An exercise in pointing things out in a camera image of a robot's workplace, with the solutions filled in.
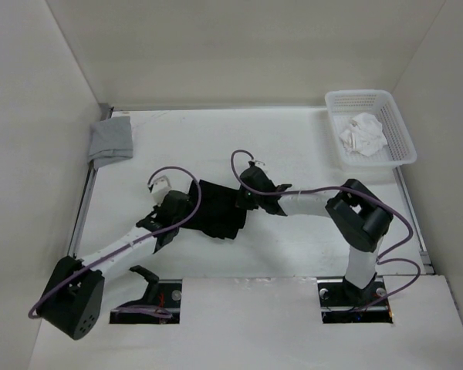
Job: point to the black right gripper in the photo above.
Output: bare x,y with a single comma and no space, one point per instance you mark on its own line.
241,202

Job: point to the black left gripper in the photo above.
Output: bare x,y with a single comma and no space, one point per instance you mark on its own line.
184,216

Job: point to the black tank top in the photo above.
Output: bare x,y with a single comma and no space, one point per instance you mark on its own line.
218,216

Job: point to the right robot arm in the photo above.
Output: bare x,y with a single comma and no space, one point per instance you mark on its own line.
362,224

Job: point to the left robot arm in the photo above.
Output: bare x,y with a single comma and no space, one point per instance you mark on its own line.
72,299

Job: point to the folded grey tank top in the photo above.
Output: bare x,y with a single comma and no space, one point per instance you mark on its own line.
111,141

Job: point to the white crumpled tank top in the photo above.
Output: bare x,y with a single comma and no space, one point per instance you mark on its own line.
363,135

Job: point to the white plastic basket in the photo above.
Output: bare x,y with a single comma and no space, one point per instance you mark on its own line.
344,104

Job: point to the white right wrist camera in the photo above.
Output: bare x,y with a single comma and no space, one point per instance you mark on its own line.
259,164

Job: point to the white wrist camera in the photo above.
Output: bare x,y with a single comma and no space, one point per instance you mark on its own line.
159,188
259,164

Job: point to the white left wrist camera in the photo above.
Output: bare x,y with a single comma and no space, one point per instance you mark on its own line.
159,188

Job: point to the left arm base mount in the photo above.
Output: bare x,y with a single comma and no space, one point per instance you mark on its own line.
159,305

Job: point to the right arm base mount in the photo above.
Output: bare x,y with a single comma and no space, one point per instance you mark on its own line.
339,305

